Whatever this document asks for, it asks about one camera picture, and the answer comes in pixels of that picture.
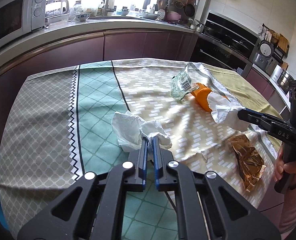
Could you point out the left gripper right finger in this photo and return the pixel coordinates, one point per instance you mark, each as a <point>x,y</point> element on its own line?
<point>207,207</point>

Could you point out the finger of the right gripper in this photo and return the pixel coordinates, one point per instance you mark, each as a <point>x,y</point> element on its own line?
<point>264,121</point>

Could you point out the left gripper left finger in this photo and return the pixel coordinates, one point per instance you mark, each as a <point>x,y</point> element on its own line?
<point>92,207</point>

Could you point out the white paper tissue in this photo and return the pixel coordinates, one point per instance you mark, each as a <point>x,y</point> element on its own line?
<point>225,112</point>

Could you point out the person right hand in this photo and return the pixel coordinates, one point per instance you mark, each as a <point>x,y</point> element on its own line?
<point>281,168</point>

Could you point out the gold foil snack wrapper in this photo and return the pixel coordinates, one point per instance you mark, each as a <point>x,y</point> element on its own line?
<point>249,162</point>

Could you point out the white rice cooker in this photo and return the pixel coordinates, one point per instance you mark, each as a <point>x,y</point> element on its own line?
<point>263,56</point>

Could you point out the patterned tablecloth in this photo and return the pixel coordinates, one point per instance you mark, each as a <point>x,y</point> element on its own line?
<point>59,127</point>

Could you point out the orange peel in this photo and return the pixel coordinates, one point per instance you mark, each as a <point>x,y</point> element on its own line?
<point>201,93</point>

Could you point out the built-in black oven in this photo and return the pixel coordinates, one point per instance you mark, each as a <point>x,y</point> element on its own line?
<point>225,43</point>

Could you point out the clear green plastic wrapper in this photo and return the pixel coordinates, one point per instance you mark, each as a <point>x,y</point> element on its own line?
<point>181,84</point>

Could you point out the black frying pan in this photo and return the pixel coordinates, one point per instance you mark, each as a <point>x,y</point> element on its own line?
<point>189,9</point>

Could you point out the blue white ceramic bowl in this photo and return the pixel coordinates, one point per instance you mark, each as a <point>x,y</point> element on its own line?
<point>82,17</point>

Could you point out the white microwave oven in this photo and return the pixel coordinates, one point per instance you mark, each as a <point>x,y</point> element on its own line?
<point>20,17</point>

